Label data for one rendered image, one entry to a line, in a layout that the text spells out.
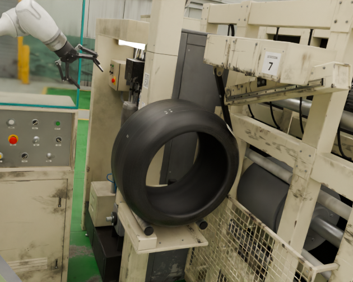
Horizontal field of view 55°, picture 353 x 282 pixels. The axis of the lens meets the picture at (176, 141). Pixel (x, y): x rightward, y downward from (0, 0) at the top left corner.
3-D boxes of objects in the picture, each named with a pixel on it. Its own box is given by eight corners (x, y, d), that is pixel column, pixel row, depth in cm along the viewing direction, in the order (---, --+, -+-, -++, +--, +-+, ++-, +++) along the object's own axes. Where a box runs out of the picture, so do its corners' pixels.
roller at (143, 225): (123, 200, 182) (124, 192, 181) (131, 199, 184) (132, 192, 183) (143, 236, 152) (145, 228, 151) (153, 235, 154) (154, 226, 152)
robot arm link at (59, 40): (60, 32, 137) (69, 43, 142) (57, 24, 144) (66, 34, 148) (42, 45, 138) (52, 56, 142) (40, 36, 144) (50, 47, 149)
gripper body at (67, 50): (52, 54, 143) (67, 70, 149) (68, 42, 142) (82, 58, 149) (50, 47, 148) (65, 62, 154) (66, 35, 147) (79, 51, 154)
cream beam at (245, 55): (201, 63, 175) (205, 33, 171) (241, 68, 186) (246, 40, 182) (278, 83, 123) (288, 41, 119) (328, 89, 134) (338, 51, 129)
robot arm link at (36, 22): (64, 26, 139) (49, 24, 147) (36, -7, 128) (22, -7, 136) (46, 45, 136) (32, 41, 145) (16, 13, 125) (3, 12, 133)
